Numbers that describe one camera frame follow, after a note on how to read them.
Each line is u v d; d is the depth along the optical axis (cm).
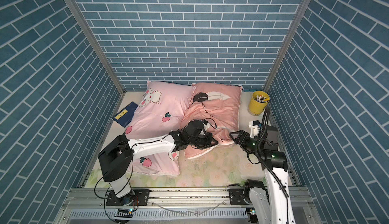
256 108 99
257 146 54
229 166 85
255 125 67
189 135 64
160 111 97
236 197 74
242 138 64
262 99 102
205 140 72
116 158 47
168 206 72
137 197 72
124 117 104
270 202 44
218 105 104
